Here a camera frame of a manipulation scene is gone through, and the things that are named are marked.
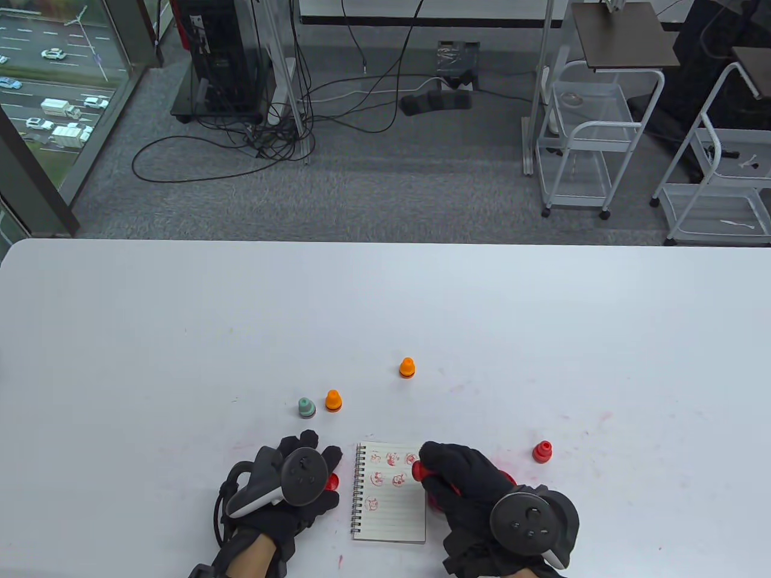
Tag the person's right hand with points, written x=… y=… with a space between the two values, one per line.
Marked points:
x=464 y=481

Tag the person's left hand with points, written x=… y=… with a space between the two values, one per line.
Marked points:
x=304 y=441

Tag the green reward stamp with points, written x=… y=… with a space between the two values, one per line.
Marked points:
x=307 y=408

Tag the red ink pad tin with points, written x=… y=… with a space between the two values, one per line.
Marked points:
x=432 y=503

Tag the red ink pad lid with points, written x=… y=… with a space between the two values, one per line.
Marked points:
x=509 y=480

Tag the red reward stamp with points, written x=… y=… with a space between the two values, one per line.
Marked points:
x=542 y=451
x=418 y=472

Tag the orange reward stamp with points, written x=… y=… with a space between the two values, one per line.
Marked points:
x=333 y=401
x=407 y=368

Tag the red stamp cap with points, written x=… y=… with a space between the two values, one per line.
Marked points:
x=333 y=481

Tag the spiral lined notebook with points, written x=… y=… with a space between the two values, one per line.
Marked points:
x=385 y=524

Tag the person's left forearm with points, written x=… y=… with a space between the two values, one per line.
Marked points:
x=241 y=560

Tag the black foot pedal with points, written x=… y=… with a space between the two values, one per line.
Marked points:
x=433 y=102

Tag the white plastic strip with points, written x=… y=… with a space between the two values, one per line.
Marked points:
x=738 y=224

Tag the black computer tower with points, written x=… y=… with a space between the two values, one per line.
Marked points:
x=220 y=54

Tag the clear round dish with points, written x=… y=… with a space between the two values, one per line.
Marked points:
x=572 y=100

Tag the black tool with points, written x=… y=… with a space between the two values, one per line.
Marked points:
x=720 y=152

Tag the small white plastic piece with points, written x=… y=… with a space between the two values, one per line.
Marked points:
x=749 y=162

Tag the large glass window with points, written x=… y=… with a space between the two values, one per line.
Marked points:
x=54 y=90

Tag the brown side table top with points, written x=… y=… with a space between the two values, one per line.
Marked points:
x=756 y=69
x=626 y=36

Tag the aluminium frame post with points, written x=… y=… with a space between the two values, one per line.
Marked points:
x=528 y=150
x=304 y=150

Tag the silver metal bracket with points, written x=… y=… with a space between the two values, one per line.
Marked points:
x=614 y=5

